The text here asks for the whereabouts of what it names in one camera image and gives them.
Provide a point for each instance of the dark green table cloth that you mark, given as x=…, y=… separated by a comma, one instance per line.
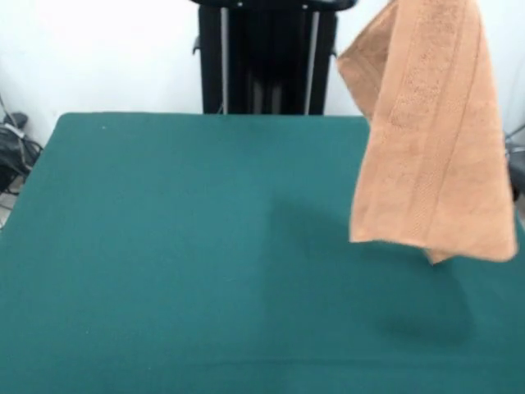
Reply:
x=123, y=287

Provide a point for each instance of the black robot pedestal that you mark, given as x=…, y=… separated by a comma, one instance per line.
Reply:
x=266, y=61

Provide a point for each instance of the orange terry towel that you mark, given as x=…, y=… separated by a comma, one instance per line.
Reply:
x=430, y=143

